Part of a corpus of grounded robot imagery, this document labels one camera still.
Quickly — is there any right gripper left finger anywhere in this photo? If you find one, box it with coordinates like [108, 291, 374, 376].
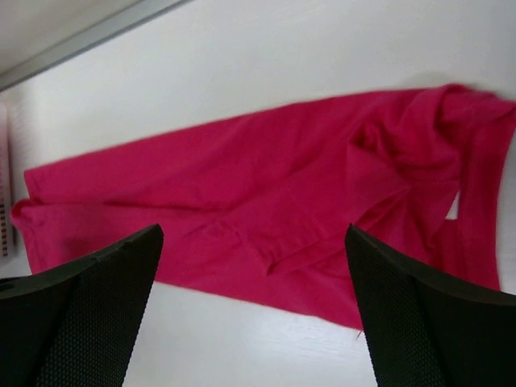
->
[1, 225, 164, 386]

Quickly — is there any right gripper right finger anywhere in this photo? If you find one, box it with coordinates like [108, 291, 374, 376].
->
[345, 226, 515, 386]

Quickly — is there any magenta t shirt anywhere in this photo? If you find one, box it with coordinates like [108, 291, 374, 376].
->
[11, 85, 515, 329]

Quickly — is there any white plastic basket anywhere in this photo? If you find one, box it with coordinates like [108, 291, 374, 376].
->
[0, 104, 15, 260]

